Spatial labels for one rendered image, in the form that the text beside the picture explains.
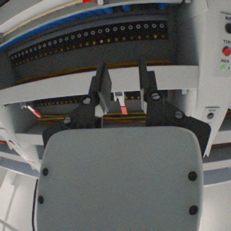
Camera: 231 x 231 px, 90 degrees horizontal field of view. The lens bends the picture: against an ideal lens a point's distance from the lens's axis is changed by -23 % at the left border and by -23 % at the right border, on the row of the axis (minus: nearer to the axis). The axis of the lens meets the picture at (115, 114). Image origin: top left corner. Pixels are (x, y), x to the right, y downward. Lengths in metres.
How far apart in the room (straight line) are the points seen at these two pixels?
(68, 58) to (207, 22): 0.42
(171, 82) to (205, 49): 0.09
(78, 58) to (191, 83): 0.36
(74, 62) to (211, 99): 0.42
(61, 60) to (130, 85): 0.31
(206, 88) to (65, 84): 0.29
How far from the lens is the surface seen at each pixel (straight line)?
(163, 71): 0.28
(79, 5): 0.30
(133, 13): 0.39
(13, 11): 0.32
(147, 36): 0.40
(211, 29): 0.26
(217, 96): 0.34
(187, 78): 0.29
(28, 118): 0.70
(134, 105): 0.57
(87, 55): 0.49
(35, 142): 0.58
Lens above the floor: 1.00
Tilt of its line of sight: 43 degrees up
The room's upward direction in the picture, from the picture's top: 167 degrees clockwise
